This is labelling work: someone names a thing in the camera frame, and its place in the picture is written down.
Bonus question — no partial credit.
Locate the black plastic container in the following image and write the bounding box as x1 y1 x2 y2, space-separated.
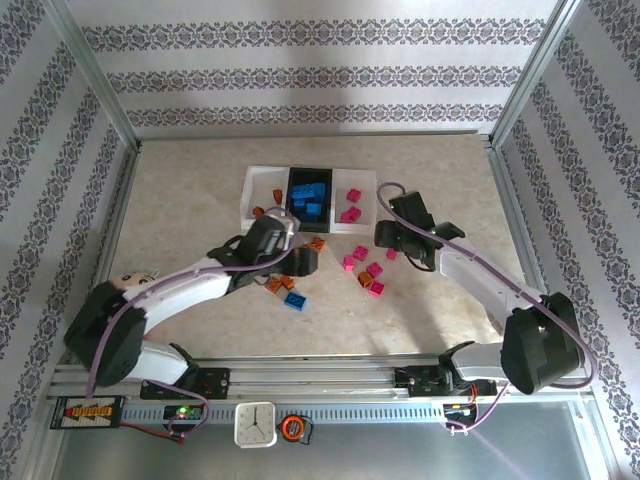
287 167 335 235

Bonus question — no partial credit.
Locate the white plastic container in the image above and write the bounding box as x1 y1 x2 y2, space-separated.
330 168 377 235
241 165 292 232

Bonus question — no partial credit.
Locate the orange and black tape measure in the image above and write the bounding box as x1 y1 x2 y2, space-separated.
278 413 315 446

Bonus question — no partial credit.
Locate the white square clock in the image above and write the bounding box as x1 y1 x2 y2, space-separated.
233 401 278 449

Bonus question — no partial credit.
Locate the pink plush doll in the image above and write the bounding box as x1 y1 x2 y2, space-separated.
110 269 157 292

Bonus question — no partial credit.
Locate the small green LED controller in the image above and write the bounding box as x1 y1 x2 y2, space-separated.
163 403 205 422

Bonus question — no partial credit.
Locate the grey metal shelf plate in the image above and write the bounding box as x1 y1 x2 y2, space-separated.
49 399 609 480

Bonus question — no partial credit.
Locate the black power board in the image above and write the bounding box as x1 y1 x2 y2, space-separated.
49 394 125 432

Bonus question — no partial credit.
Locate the aluminium frame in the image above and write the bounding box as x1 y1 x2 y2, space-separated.
27 0 624 480

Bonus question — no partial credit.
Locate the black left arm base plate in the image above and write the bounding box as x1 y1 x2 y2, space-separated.
141 367 232 401

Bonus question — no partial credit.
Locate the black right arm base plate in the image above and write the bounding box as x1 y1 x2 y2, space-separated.
393 364 500 400

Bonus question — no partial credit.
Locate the grey slotted cable duct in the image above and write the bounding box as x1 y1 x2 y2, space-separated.
122 401 449 424

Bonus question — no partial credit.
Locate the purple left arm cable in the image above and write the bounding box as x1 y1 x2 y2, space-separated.
87 205 296 442

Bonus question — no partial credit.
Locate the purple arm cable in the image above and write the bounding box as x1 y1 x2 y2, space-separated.
87 205 296 442
377 182 599 436

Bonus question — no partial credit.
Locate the small wired connector board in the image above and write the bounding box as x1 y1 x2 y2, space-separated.
442 399 479 436

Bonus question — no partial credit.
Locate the red and black wire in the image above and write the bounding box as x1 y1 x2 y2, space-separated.
122 422 189 445

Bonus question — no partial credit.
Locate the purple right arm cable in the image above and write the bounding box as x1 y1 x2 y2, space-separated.
377 182 599 436

